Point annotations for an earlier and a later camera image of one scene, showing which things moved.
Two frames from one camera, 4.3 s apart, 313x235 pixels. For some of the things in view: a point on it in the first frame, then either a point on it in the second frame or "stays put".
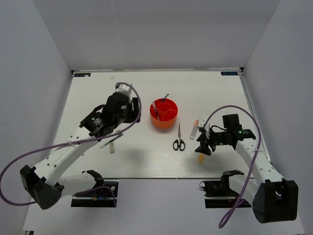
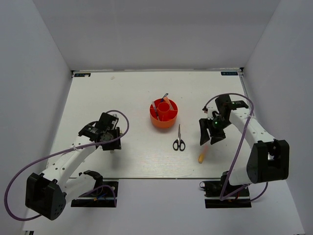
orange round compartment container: [163, 112] stays put
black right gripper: [204, 143] to [205, 136]
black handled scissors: [179, 143] stays put
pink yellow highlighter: [201, 157] stays put
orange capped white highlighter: [194, 129] to [166, 99]
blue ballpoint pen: [154, 105] stays put
